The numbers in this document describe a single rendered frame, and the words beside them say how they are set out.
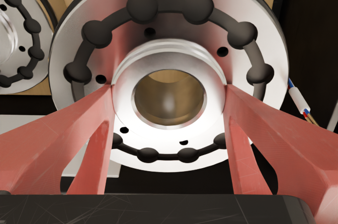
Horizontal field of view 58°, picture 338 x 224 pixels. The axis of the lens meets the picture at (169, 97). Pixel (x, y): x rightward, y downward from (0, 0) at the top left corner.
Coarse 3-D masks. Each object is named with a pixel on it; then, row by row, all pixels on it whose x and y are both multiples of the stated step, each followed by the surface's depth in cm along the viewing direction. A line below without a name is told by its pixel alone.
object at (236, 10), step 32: (96, 0) 11; (128, 0) 11; (160, 0) 11; (192, 0) 11; (224, 0) 11; (256, 0) 11; (64, 32) 11; (96, 32) 12; (128, 32) 11; (160, 32) 11; (192, 32) 11; (224, 32) 11; (256, 32) 12; (64, 64) 12; (96, 64) 12; (224, 64) 12; (256, 64) 13; (288, 64) 12; (64, 96) 13; (256, 96) 13; (128, 160) 15; (160, 160) 15; (192, 160) 16
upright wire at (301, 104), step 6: (288, 84) 14; (294, 90) 13; (294, 96) 13; (300, 96) 13; (294, 102) 13; (300, 102) 12; (300, 108) 12; (306, 108) 12; (306, 114) 12; (312, 120) 12
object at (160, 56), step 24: (144, 48) 12; (168, 48) 11; (192, 48) 12; (120, 72) 12; (144, 72) 12; (192, 72) 12; (216, 72) 12; (120, 96) 12; (216, 96) 12; (120, 120) 13; (144, 120) 13; (168, 120) 14; (192, 120) 13; (216, 120) 13
